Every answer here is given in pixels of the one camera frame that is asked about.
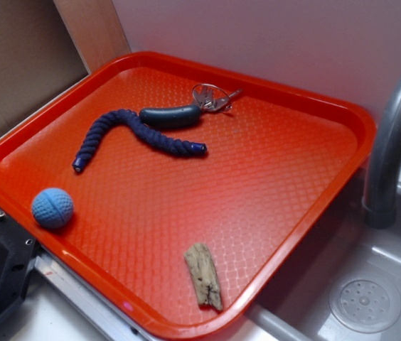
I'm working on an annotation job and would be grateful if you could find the round sink drain strainer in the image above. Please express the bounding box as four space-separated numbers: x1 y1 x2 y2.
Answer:
328 271 401 334

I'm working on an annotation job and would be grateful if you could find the grey sink basin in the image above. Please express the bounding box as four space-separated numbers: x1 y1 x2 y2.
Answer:
247 175 401 340

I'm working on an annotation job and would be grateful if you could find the blue dimpled rubber ball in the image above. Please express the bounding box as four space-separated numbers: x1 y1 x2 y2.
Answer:
31 188 74 229

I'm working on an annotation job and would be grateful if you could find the brown cardboard panel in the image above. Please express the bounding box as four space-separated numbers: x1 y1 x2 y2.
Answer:
0 1 87 136

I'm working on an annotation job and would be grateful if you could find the grey sink faucet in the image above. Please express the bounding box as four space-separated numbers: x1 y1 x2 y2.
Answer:
362 78 401 229

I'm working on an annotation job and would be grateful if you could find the dark green plastic pickle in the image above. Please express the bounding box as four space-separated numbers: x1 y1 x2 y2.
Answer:
139 104 201 129

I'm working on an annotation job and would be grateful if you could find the weathered wood piece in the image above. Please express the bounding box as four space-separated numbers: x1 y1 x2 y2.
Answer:
183 242 223 312

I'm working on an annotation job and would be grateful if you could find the light wooden board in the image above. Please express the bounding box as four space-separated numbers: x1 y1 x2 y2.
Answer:
54 0 131 73

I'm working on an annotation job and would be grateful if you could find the red plastic tray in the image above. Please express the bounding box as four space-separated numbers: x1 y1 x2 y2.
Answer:
0 53 376 340

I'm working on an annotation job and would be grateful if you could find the navy blue braided rope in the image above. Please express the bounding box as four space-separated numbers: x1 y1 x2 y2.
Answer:
72 109 208 175

